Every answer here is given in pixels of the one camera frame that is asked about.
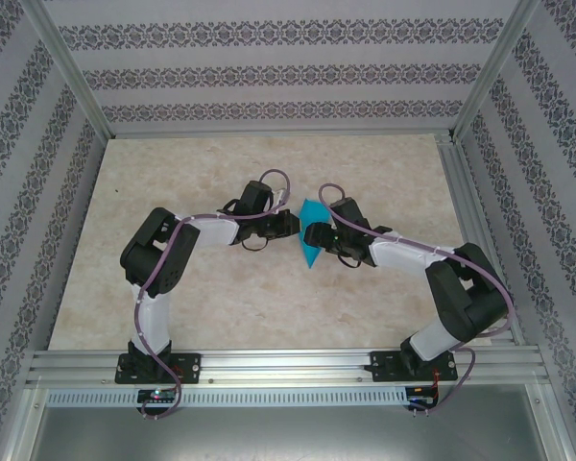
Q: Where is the aluminium frame post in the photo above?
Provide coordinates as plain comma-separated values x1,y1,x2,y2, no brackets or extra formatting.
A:
448,0,541,140
21,0,114,140

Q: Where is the blue cloth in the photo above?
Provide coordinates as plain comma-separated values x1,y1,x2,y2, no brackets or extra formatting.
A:
297,197,335,270

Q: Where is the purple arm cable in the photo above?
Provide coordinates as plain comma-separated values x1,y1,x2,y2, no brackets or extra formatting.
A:
132,168,292,423
318,182,515,417

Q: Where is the aluminium left frame post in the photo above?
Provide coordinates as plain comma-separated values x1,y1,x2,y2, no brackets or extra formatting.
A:
21,0,114,140

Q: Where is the controller circuit board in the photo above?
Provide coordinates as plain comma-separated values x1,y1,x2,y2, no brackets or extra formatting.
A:
137,388,179,404
407,385,438,404

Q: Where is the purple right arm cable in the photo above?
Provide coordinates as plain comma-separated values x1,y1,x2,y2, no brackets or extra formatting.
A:
318,182,515,417

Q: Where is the aluminium right frame post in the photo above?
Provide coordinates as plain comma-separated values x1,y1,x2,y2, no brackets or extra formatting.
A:
448,0,541,140

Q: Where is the right controller circuit board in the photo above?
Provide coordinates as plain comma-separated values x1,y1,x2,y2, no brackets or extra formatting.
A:
407,385,438,404

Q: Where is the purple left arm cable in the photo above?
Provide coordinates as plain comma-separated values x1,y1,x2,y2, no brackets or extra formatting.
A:
132,168,292,423

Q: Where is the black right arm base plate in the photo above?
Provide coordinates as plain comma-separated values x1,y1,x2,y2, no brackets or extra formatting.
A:
371,350,460,384

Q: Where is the slotted grey cable duct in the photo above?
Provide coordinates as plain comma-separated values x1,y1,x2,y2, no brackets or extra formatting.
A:
45,386,409,409

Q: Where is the grey sheet metal panel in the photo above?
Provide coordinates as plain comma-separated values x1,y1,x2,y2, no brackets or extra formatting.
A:
28,407,565,461

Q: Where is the long aluminium mounting rail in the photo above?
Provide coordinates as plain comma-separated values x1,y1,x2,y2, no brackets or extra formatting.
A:
26,348,553,388

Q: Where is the aluminium side rail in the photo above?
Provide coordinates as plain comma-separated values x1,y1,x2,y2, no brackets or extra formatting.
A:
436,133,527,347

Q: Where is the left controller circuit board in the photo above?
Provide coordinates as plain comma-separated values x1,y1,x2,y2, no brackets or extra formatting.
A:
137,388,179,404

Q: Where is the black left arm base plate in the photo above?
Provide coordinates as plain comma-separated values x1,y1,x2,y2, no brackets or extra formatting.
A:
116,352,203,385

